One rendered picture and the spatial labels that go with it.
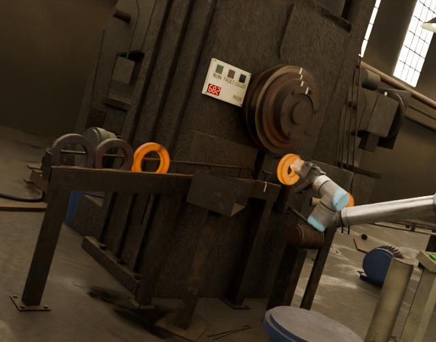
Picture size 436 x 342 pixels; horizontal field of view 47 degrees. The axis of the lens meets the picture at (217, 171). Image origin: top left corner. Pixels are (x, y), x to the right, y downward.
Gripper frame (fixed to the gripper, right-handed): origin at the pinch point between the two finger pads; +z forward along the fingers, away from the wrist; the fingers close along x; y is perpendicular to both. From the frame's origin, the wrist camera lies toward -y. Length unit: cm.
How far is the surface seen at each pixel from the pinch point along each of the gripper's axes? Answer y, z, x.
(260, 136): 4.3, 20.8, 8.8
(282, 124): 15.1, 15.1, 4.1
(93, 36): -86, 629, -151
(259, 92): 24.1, 27.1, 17.3
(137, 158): -20, 16, 74
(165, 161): -19, 16, 60
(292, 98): 28.4, 19.9, 1.5
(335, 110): -5, 282, -355
